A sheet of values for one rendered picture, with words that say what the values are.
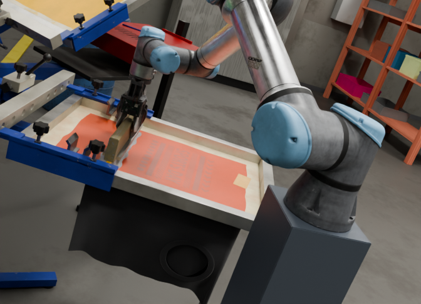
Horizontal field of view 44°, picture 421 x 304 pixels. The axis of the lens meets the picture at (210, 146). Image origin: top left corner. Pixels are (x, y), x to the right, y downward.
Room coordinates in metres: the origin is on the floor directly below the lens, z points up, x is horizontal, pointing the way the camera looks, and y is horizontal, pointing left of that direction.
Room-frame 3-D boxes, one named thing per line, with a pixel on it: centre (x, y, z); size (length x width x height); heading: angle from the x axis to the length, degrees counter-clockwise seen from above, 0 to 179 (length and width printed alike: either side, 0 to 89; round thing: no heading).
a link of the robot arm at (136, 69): (1.55, 0.27, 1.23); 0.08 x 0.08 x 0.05
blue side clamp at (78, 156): (1.29, 0.37, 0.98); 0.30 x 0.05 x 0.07; 92
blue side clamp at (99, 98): (1.85, 0.40, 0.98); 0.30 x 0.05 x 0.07; 92
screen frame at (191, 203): (1.58, 0.15, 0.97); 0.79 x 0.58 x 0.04; 92
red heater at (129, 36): (2.80, 0.54, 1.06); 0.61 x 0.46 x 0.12; 152
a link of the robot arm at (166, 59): (1.48, 0.20, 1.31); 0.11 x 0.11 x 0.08; 35
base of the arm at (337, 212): (1.01, -0.26, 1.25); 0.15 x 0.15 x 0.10
